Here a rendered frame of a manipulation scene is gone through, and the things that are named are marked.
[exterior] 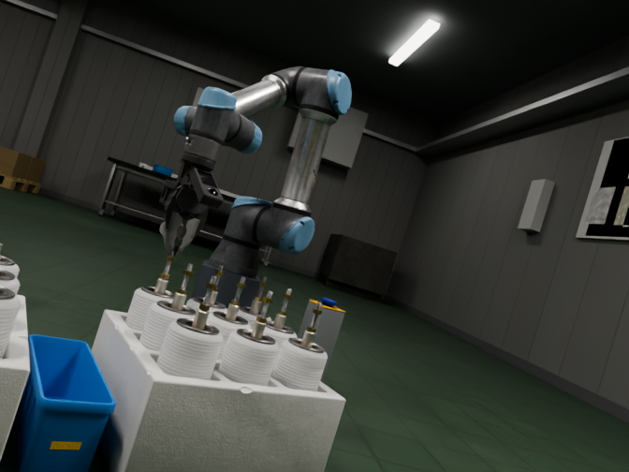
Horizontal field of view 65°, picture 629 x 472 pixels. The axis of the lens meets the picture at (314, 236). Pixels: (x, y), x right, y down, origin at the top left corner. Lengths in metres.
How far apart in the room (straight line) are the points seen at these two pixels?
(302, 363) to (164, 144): 6.82
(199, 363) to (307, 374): 0.22
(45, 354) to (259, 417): 0.45
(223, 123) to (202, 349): 0.48
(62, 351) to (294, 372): 0.46
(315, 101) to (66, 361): 0.89
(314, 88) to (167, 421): 0.96
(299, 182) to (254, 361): 0.65
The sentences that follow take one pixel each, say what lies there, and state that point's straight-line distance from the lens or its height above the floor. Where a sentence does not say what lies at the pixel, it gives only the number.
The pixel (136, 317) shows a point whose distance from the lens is 1.08.
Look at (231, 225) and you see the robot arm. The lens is 1.49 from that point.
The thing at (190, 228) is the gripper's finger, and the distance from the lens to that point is 1.09.
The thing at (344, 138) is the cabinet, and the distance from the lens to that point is 7.51.
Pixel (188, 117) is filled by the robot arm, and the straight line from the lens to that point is 1.25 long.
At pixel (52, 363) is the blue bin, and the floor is 0.07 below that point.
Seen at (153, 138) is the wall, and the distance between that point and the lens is 7.69.
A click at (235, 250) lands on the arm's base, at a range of 1.47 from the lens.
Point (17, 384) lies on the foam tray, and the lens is 0.77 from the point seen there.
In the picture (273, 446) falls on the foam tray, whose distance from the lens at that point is 0.97.
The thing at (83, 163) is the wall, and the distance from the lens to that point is 7.83.
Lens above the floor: 0.44
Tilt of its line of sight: 1 degrees up
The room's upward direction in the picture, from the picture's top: 18 degrees clockwise
